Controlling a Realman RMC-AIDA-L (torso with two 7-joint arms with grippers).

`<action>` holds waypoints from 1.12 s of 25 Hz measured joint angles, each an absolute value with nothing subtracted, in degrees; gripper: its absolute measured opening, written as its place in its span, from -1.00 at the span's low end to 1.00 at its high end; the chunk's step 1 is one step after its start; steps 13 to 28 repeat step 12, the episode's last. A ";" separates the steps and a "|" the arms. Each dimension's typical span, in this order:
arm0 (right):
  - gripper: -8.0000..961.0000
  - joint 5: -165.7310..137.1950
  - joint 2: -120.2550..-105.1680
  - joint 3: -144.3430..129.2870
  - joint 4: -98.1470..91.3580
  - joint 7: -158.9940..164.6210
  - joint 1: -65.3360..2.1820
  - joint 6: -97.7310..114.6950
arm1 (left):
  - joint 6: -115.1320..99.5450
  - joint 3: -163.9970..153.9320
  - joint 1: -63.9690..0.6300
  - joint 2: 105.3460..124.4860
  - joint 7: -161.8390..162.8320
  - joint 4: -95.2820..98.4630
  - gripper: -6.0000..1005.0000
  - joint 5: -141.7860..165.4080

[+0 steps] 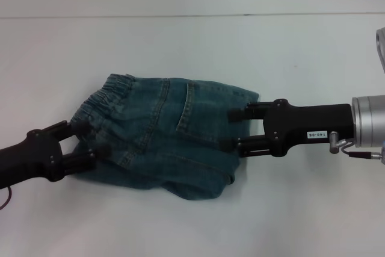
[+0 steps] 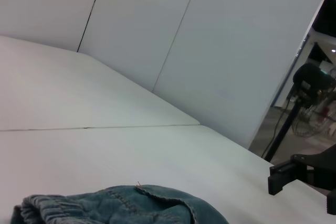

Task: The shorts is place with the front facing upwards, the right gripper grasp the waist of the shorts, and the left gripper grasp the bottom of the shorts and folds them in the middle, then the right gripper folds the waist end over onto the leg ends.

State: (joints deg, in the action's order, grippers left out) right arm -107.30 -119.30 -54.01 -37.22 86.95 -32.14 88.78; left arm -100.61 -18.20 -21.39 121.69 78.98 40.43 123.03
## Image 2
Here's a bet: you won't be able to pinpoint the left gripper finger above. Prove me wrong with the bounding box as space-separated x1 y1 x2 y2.
325 189 336 214
267 144 336 196

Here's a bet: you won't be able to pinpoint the blue denim shorts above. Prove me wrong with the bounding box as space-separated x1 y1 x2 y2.
12 184 232 224

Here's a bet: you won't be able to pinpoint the wire mesh object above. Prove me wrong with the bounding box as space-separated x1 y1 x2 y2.
291 108 336 138

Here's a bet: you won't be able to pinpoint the black camera on stand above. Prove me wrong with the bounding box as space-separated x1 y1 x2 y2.
264 62 333 162

